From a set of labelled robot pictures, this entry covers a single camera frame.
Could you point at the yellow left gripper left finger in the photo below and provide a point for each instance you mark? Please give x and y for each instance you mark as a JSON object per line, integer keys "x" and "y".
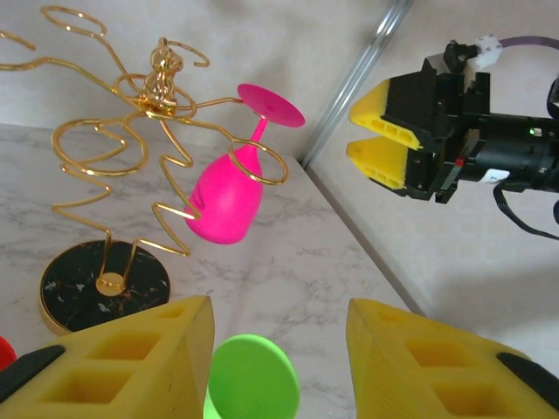
{"x": 109, "y": 371}

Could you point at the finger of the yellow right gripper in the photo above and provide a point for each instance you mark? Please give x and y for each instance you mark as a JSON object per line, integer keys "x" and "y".
{"x": 410, "y": 105}
{"x": 384, "y": 161}

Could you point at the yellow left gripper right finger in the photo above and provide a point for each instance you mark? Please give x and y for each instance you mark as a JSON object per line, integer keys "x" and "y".
{"x": 436, "y": 371}

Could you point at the red wine glass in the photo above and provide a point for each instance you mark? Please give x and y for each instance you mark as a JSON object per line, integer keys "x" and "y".
{"x": 5, "y": 351}

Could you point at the green wine glass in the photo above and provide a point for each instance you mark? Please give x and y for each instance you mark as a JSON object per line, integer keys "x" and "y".
{"x": 253, "y": 379}

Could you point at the pink wine glass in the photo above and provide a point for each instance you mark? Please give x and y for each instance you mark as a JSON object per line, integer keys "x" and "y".
{"x": 227, "y": 201}

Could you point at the aluminium frame rail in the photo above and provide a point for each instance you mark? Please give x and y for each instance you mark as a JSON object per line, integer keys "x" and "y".
{"x": 349, "y": 83}

